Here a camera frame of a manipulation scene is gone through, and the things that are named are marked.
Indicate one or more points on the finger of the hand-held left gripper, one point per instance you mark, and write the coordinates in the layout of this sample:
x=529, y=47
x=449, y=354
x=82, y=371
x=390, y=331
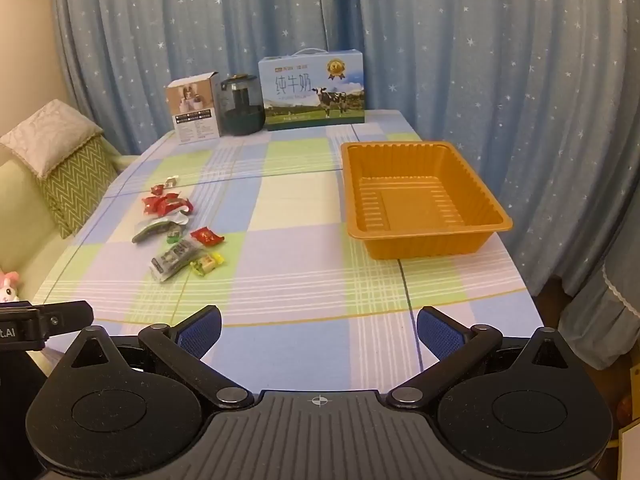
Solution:
x=67, y=317

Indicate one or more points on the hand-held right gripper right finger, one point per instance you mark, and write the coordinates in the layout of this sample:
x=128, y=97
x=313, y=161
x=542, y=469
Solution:
x=440, y=332

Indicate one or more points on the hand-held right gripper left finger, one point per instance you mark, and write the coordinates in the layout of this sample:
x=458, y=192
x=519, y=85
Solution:
x=200, y=332

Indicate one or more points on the yellow green candy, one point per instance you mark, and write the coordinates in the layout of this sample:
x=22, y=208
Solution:
x=207, y=264

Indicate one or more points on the green and white snack packet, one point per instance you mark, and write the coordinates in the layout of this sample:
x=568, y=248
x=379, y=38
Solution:
x=157, y=229

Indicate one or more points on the orange plastic tray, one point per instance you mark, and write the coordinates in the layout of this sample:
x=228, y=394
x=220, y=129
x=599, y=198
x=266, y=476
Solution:
x=415, y=200

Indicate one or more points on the small red candy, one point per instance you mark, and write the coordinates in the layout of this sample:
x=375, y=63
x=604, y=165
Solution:
x=157, y=190

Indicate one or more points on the small white candy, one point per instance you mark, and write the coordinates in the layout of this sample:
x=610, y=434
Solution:
x=171, y=180

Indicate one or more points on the pink plush toy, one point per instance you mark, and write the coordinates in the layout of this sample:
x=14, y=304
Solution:
x=9, y=287

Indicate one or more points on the light green sofa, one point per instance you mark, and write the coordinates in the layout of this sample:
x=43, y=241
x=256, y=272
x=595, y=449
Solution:
x=25, y=220

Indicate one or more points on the checked tablecloth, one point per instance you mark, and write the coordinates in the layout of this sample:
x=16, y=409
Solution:
x=290, y=270

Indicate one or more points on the green zigzag pillow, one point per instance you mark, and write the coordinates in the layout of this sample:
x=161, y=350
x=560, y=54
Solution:
x=80, y=185

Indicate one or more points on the blue cloth with lace trim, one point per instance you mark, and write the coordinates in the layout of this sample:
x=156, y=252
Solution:
x=600, y=320

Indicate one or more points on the cream pillow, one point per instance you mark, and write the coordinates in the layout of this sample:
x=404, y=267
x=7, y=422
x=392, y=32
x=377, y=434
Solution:
x=50, y=132

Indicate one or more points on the white product box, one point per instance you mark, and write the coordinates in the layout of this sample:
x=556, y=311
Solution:
x=195, y=110

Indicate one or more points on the dark green humidifier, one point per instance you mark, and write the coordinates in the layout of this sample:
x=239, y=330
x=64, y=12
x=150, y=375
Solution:
x=242, y=107

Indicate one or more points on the blue milk carton box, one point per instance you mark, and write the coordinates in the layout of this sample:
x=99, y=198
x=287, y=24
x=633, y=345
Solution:
x=310, y=90

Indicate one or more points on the blue star curtain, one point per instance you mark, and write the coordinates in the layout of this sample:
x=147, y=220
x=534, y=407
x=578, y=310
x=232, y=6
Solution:
x=450, y=60

